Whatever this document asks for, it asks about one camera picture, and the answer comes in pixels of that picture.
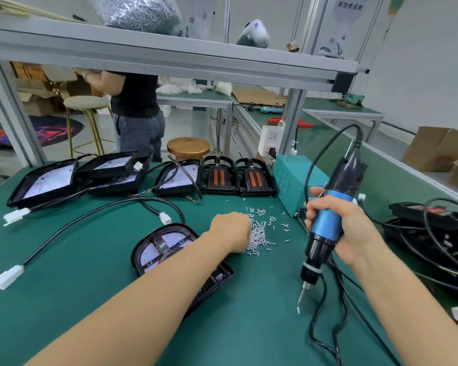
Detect person's left hand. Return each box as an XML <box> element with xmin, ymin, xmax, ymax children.
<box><xmin>208</xmin><ymin>211</ymin><xmax>253</xmax><ymax>255</ymax></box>

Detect person's right hand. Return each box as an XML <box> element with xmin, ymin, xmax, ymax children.
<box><xmin>305</xmin><ymin>187</ymin><xmax>384</xmax><ymax>270</ymax></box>

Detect blue black electric screwdriver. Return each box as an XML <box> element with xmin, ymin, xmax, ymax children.
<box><xmin>296</xmin><ymin>144</ymin><xmax>367</xmax><ymax>316</ymax></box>

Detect heap of small silver screws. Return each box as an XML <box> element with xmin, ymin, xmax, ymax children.
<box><xmin>243</xmin><ymin>208</ymin><xmax>291</xmax><ymax>258</ymax></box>

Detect stack of unassembled lamp housings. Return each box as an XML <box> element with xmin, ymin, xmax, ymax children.
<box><xmin>0</xmin><ymin>150</ymin><xmax>203</xmax><ymax>293</ymax></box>

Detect person's right forearm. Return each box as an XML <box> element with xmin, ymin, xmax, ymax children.
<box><xmin>350</xmin><ymin>240</ymin><xmax>458</xmax><ymax>366</ymax></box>

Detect person's left forearm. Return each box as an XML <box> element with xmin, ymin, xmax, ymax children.
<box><xmin>26</xmin><ymin>231</ymin><xmax>232</xmax><ymax>366</ymax></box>

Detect teal power supply box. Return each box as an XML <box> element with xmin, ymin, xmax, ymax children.
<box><xmin>273</xmin><ymin>154</ymin><xmax>329</xmax><ymax>218</ymax></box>

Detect round brown wooden stool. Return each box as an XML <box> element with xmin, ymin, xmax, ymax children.
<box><xmin>166</xmin><ymin>137</ymin><xmax>212</xmax><ymax>161</ymax></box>

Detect white power strip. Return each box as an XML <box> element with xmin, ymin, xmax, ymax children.
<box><xmin>258</xmin><ymin>121</ymin><xmax>285</xmax><ymax>161</ymax></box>

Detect green workbench white legs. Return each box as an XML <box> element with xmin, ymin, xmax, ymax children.
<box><xmin>304</xmin><ymin>97</ymin><xmax>385</xmax><ymax>142</ymax></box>

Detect red tool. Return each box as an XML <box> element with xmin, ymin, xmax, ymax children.
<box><xmin>267</xmin><ymin>118</ymin><xmax>316</xmax><ymax>129</ymax></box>

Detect small green workbench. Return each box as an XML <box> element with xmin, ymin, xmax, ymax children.
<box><xmin>156</xmin><ymin>87</ymin><xmax>234</xmax><ymax>153</ymax></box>

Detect round beige stool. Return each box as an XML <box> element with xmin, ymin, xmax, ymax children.
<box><xmin>63</xmin><ymin>95</ymin><xmax>119</xmax><ymax>157</ymax></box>

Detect white handheld device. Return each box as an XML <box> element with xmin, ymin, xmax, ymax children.
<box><xmin>237</xmin><ymin>19</ymin><xmax>271</xmax><ymax>50</ymax></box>

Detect colourful round rug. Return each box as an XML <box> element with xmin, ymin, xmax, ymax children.
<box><xmin>0</xmin><ymin>114</ymin><xmax>85</xmax><ymax>149</ymax></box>

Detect open brown cardboard carton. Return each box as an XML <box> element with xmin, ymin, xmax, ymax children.
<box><xmin>15</xmin><ymin>78</ymin><xmax>62</xmax><ymax>117</ymax></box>

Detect clear bag of screws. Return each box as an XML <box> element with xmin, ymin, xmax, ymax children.
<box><xmin>88</xmin><ymin>0</ymin><xmax>183</xmax><ymax>35</ymax></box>

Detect aluminium shelf frame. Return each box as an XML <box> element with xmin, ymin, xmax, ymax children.
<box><xmin>0</xmin><ymin>0</ymin><xmax>363</xmax><ymax>168</ymax></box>

